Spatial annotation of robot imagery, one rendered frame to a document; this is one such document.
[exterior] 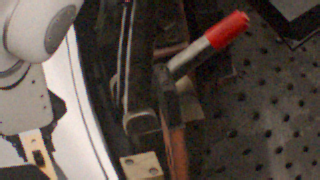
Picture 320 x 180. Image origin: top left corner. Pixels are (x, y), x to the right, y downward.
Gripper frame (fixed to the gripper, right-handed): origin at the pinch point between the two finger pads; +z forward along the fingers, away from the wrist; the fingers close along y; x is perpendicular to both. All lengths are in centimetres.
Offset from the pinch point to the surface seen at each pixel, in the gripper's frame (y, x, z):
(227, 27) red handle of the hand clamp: -23.8, 0.6, -10.7
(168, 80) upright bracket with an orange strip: -15.6, 10.6, -16.8
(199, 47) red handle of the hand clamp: -20.5, 0.3, -8.3
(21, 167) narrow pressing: -1.1, 26.7, -30.6
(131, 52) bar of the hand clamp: -14.4, 1.8, -11.4
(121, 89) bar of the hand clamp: -13.3, -1.0, -4.2
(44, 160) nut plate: -0.9, 0.4, 2.6
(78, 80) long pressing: -9.4, -10.0, 2.6
